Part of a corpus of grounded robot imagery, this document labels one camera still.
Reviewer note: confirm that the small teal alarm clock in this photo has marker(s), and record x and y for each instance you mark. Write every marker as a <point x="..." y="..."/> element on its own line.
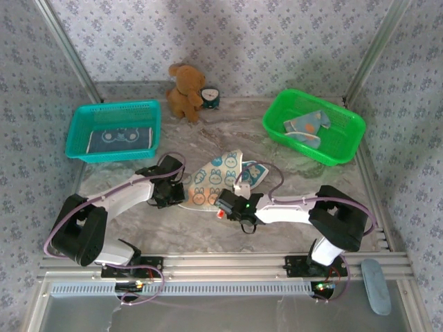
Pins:
<point x="210" y="98"/>

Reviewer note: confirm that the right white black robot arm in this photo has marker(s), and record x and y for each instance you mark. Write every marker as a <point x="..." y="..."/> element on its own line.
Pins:
<point x="284" y="214"/>

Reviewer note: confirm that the aluminium cage frame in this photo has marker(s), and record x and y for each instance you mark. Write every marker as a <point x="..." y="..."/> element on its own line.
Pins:
<point x="221" y="266"/>

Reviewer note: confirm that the teal plastic basket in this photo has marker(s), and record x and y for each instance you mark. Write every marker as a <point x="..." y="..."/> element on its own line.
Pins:
<point x="114" y="114"/>

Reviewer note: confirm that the blue oblong case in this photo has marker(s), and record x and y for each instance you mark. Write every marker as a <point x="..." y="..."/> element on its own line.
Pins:
<point x="377" y="290"/>

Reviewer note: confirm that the cream rabbit print towel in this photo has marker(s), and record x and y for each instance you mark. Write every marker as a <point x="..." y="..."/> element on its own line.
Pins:
<point x="214" y="173"/>

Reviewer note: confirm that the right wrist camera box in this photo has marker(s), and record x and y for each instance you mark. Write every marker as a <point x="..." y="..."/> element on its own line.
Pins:
<point x="241" y="189"/>

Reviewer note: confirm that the striped blue dotted towel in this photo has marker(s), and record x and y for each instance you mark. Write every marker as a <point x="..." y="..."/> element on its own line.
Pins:
<point x="304" y="129"/>

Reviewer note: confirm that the brown teddy bear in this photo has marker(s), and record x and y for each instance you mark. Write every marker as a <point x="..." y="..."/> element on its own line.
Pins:
<point x="185" y="93"/>

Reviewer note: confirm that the grey metal panel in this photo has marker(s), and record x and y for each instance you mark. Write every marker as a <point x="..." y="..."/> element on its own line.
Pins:
<point x="207" y="314"/>

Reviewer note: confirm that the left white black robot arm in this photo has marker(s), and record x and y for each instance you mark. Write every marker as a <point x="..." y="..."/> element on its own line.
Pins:
<point x="128" y="198"/>

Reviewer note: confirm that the dark blue towel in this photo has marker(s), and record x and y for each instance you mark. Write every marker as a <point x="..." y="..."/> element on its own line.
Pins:
<point x="117" y="141"/>

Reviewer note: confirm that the green plastic basket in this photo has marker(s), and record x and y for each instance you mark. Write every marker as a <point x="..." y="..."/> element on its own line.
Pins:
<point x="339" y="138"/>

